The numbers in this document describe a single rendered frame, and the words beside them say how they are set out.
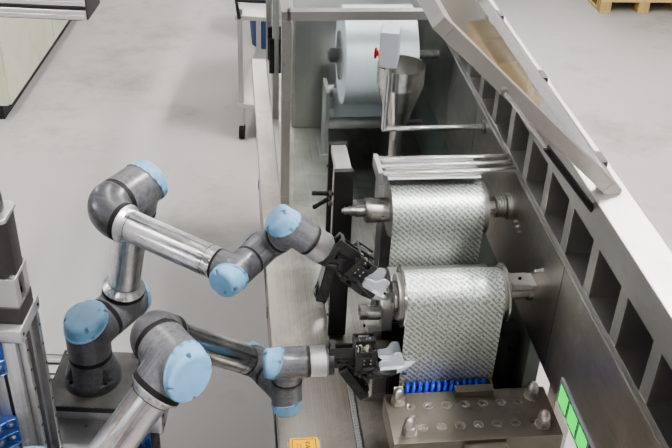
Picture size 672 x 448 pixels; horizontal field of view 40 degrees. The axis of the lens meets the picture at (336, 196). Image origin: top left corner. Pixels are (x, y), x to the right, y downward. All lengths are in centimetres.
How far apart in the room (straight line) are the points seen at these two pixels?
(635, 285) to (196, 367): 89
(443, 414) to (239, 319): 197
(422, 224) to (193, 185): 282
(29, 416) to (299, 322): 79
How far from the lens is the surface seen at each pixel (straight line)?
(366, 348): 220
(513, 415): 227
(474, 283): 218
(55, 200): 498
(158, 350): 195
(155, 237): 212
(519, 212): 234
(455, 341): 224
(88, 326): 247
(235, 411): 366
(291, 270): 285
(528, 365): 238
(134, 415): 198
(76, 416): 267
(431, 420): 222
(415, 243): 233
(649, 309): 170
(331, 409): 240
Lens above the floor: 261
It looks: 32 degrees down
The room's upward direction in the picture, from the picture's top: 3 degrees clockwise
